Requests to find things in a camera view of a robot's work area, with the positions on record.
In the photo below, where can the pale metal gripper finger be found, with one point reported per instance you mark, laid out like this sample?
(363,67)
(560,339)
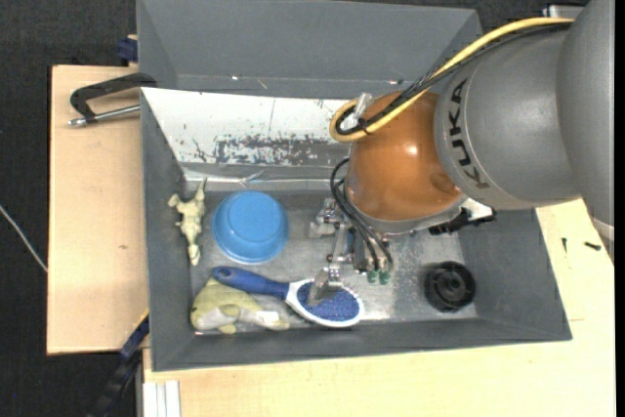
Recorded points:
(326,221)
(328,282)

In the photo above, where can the blue and white hairbrush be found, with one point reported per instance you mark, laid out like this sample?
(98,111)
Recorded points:
(337,307)

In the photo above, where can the blue plastic bowl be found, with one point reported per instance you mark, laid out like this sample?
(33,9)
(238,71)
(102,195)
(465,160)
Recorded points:
(250,225)

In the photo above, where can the black round plastic spool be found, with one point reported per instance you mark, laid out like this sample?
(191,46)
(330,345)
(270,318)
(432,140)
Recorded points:
(449,286)

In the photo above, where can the pale green plush toy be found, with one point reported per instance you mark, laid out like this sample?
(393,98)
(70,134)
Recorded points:
(217,305)

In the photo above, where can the pale green toy dinosaur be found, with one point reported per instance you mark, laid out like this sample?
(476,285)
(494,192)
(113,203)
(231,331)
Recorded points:
(191,217)

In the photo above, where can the grey metal bin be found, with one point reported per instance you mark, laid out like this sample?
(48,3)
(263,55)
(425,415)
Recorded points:
(303,39)

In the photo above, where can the brown cardboard board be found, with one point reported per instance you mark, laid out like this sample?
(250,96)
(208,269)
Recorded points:
(93,220)

